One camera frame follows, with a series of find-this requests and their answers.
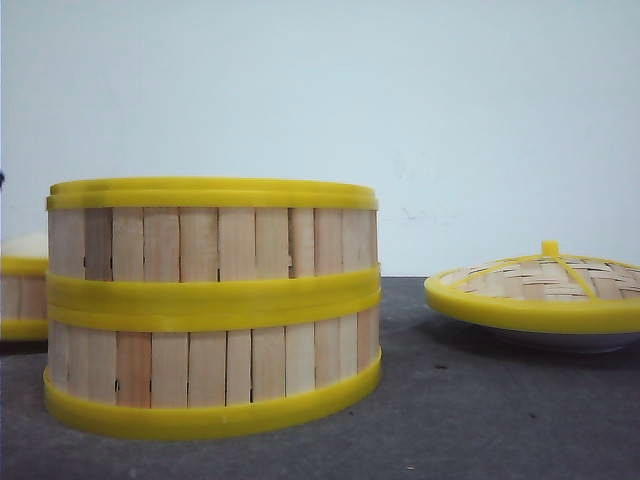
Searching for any bamboo steamer basket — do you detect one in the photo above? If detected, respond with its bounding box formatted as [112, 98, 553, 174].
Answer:
[42, 287, 383, 441]
[47, 177, 381, 331]
[1, 256, 48, 342]

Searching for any white plate under lid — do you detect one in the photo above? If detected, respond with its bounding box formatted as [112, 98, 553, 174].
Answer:
[460, 318, 639, 354]

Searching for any woven bamboo steamer lid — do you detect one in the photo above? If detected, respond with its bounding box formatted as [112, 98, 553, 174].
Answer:
[424, 240, 639, 334]

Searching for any white bun in left basket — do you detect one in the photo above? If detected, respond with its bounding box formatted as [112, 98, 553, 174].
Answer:
[1, 232, 48, 258]

